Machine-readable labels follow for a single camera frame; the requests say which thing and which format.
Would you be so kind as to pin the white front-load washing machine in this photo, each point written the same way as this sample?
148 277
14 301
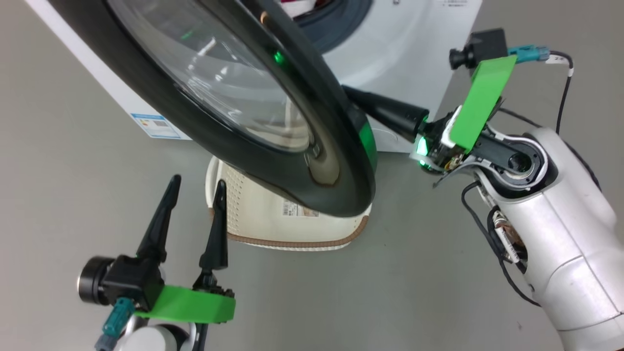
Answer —
399 58

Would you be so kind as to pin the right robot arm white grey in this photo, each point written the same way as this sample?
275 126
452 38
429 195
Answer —
560 234

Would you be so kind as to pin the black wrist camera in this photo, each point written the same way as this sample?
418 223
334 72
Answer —
482 46
126 280

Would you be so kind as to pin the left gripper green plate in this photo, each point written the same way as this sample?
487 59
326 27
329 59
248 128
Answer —
190 304

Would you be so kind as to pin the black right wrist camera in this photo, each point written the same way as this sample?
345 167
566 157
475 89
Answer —
482 46

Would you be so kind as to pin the blue white energy label sticker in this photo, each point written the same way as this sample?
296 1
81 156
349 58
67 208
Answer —
156 126

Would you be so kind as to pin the cream perforated laundry basket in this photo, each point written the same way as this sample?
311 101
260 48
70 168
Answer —
253 219

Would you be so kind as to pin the black round glass washer door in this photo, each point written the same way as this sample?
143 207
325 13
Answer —
253 146

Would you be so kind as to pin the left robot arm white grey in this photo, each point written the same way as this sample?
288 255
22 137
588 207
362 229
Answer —
153 339

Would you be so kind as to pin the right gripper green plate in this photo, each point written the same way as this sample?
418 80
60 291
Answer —
480 105

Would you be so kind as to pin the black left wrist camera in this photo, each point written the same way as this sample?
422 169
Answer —
126 280

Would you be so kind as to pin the white barcode label on basket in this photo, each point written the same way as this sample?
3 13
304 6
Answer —
297 210

